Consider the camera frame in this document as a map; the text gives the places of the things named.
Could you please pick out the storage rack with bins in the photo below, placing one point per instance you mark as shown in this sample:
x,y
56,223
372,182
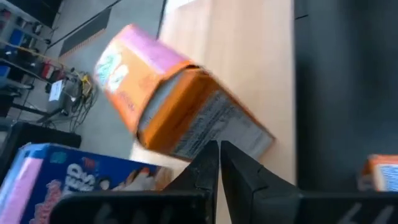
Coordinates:
x,y
14,37

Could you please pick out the black floor mat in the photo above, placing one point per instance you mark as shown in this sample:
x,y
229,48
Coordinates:
x,y
85,32

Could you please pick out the orange Frosted Mini Wheats box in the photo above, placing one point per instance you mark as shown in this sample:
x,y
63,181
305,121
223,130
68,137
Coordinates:
x,y
174,109
382,174

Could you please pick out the white paper label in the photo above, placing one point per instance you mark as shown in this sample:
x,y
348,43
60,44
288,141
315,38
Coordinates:
x,y
57,90

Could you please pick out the blue Frosted Flakes box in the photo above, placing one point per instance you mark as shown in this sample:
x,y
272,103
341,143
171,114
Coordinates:
x,y
62,174

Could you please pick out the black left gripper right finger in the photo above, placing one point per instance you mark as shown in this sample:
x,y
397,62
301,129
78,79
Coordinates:
x,y
264,202

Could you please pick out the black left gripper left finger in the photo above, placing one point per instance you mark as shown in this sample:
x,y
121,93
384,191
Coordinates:
x,y
186,205

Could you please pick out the black case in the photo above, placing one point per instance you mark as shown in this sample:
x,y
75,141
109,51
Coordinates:
x,y
37,133

